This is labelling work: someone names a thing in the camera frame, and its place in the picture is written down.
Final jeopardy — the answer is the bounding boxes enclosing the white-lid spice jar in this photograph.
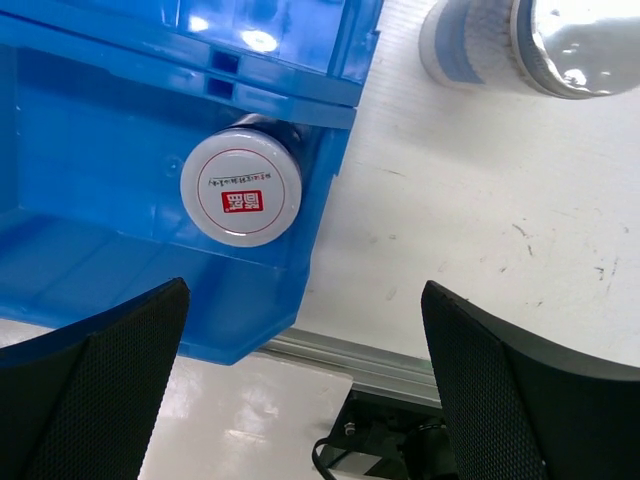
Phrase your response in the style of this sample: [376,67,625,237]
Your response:
[180,113,303,248]

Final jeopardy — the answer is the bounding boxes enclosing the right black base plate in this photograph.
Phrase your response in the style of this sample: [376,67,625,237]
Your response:
[311,390,459,479]

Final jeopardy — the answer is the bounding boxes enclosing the blue three-compartment bin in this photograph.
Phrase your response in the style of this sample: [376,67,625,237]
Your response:
[1,1,383,365]

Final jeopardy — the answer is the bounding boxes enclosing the silver-lid shaker can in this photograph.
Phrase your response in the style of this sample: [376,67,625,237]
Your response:
[419,0,639,100]

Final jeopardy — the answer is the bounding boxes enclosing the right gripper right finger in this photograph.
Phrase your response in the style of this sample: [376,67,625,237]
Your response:
[421,281,639,479]

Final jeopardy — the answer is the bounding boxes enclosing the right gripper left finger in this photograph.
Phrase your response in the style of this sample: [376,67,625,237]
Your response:
[1,278,190,479]

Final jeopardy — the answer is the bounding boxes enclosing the aluminium frame rail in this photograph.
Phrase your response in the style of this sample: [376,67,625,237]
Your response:
[260,328,441,409]

